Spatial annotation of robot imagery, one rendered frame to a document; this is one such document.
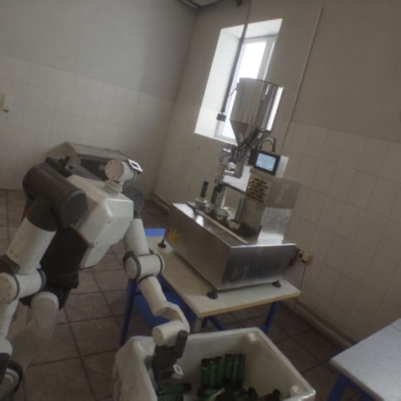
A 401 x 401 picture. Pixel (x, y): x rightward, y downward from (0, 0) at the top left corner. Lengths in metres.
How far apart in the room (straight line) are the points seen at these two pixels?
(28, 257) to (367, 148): 2.59
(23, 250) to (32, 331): 0.40
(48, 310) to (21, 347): 0.20
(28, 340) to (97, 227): 0.53
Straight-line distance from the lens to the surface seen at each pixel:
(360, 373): 1.43
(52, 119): 4.86
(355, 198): 2.84
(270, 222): 1.59
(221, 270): 1.43
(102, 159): 4.39
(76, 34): 4.94
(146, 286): 1.12
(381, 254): 2.75
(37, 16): 4.90
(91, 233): 0.94
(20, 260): 0.91
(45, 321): 1.18
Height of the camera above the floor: 1.49
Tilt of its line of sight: 13 degrees down
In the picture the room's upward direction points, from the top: 15 degrees clockwise
